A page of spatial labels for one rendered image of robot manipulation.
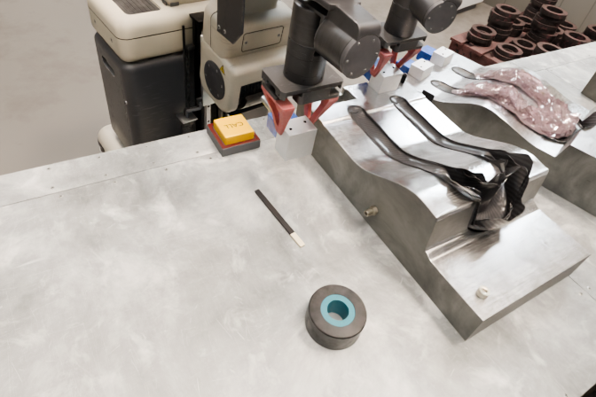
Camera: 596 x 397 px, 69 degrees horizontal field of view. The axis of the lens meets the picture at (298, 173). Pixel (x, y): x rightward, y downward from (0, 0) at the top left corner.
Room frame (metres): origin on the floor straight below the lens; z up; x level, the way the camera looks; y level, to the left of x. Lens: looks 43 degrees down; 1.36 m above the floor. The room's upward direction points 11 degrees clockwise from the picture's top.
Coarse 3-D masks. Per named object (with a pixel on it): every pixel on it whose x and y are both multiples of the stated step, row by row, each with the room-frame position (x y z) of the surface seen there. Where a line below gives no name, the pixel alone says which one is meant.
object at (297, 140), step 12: (264, 96) 0.62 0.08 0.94; (300, 120) 0.55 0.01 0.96; (276, 132) 0.54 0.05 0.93; (288, 132) 0.51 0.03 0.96; (300, 132) 0.52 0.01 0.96; (312, 132) 0.53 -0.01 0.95; (276, 144) 0.53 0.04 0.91; (288, 144) 0.51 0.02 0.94; (300, 144) 0.52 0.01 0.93; (312, 144) 0.53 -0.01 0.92; (288, 156) 0.51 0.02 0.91; (300, 156) 0.52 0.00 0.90
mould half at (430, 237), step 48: (384, 96) 0.77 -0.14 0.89; (336, 144) 0.60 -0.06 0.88; (432, 144) 0.65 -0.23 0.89; (480, 144) 0.64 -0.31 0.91; (384, 192) 0.50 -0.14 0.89; (432, 192) 0.47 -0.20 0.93; (528, 192) 0.55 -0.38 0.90; (384, 240) 0.47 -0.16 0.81; (432, 240) 0.42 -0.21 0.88; (480, 240) 0.46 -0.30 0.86; (528, 240) 0.48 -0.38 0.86; (432, 288) 0.38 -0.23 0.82; (528, 288) 0.39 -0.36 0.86
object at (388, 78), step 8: (376, 64) 0.84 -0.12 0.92; (392, 64) 0.83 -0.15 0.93; (368, 72) 0.82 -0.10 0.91; (384, 72) 0.80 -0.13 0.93; (392, 72) 0.80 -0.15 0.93; (400, 72) 0.81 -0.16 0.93; (368, 80) 0.81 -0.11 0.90; (376, 80) 0.79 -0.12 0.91; (384, 80) 0.78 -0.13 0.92; (392, 80) 0.79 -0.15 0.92; (376, 88) 0.79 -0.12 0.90; (384, 88) 0.79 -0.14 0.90; (392, 88) 0.80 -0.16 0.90
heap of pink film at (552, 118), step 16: (512, 80) 0.92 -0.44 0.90; (528, 80) 0.91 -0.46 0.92; (480, 96) 0.85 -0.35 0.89; (496, 96) 0.83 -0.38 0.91; (512, 96) 0.83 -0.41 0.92; (544, 96) 0.89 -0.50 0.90; (512, 112) 0.80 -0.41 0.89; (528, 112) 0.81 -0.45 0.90; (544, 112) 0.83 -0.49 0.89; (560, 112) 0.83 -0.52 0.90; (544, 128) 0.78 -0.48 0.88; (560, 128) 0.78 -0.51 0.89; (576, 128) 0.81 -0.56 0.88
